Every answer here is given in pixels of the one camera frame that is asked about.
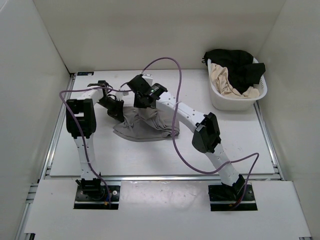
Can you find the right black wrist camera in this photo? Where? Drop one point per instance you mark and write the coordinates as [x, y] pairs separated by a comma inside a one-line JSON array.
[[141, 82]]

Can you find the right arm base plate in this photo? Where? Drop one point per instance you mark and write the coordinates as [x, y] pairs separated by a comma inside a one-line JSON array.
[[220, 201]]

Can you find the grey trousers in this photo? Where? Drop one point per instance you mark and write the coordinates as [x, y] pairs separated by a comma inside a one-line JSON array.
[[146, 125]]

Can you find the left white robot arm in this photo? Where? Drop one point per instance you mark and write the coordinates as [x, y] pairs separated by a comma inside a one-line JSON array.
[[81, 124]]

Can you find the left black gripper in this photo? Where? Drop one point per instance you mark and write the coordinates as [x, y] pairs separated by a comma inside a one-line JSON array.
[[118, 113]]

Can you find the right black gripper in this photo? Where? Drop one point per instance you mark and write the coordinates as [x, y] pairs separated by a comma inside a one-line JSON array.
[[138, 105]]

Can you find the beige garment in basket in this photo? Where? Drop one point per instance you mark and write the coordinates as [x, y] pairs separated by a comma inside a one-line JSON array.
[[219, 78]]

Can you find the dark label sticker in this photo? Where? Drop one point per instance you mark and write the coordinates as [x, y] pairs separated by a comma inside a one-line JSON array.
[[85, 73]]

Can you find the white laundry basket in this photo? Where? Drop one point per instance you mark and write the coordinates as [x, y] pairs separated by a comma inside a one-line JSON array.
[[226, 103]]

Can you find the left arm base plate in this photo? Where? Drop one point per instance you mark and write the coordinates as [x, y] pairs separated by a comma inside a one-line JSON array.
[[85, 200]]

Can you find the black garment in basket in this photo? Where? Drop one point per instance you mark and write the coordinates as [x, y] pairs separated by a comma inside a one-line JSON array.
[[242, 71]]

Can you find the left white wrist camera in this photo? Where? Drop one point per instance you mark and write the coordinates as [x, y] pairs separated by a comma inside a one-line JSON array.
[[119, 95]]

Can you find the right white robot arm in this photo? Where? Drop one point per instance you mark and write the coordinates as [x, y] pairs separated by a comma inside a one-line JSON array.
[[206, 133]]

